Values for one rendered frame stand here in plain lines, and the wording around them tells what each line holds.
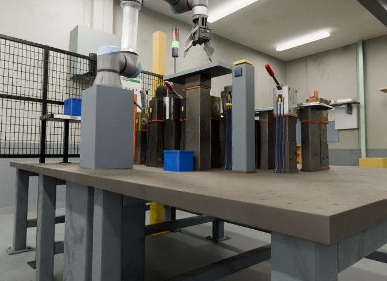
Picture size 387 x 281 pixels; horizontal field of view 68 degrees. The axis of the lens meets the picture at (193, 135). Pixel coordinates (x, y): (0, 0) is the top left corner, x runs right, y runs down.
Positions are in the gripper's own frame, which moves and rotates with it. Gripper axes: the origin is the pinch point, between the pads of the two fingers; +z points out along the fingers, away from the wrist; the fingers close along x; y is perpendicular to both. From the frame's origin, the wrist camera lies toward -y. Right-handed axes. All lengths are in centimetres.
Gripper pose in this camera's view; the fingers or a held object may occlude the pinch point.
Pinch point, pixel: (197, 60)
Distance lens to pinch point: 143.1
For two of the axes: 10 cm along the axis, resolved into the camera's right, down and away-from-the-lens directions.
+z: -0.1, 10.0, -0.6
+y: 4.2, -0.5, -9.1
